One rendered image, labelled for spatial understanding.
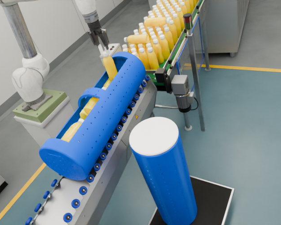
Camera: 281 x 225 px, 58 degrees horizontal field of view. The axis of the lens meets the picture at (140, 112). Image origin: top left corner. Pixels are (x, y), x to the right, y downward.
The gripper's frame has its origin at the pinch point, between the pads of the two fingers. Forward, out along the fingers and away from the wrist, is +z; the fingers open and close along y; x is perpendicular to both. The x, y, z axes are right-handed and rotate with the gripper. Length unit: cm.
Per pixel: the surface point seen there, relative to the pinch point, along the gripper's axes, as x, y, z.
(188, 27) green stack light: 52, 42, 14
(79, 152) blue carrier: -71, 17, 15
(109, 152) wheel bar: -53, 17, 39
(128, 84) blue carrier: -14.1, 19.0, 17.2
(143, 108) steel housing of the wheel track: -6, 19, 46
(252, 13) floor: 324, 70, 132
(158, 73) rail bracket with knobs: 17.2, 25.7, 31.7
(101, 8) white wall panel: 339, -229, 100
